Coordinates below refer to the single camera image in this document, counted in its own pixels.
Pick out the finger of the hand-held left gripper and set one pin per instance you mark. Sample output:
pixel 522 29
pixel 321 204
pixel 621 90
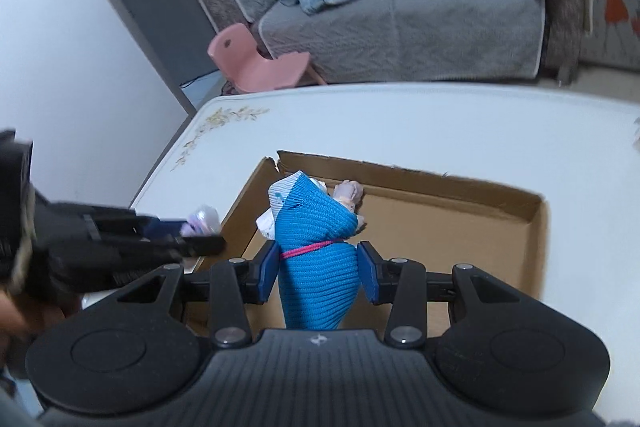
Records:
pixel 165 253
pixel 167 228

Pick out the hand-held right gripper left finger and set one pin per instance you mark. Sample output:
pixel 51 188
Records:
pixel 267 274

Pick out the person's left hand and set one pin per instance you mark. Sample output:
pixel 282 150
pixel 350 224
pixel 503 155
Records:
pixel 30 314

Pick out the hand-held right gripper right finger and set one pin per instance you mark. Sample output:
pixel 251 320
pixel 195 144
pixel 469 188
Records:
pixel 369 274

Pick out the mauve sock bundle yellow band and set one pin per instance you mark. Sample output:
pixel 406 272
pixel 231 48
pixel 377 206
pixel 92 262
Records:
pixel 346 194

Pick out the blue sock bundle pink band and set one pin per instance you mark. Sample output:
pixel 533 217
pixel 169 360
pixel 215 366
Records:
pixel 315 277

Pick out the cardboard box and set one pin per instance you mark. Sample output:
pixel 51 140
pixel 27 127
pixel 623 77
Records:
pixel 450 227

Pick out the pink child chair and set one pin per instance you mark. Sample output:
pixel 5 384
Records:
pixel 250 67

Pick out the bubble wrap bundle purple band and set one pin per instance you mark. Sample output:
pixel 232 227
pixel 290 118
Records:
pixel 202 219

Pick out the white cloth roll beige band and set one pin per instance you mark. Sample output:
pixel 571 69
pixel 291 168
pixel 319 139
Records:
pixel 320 185

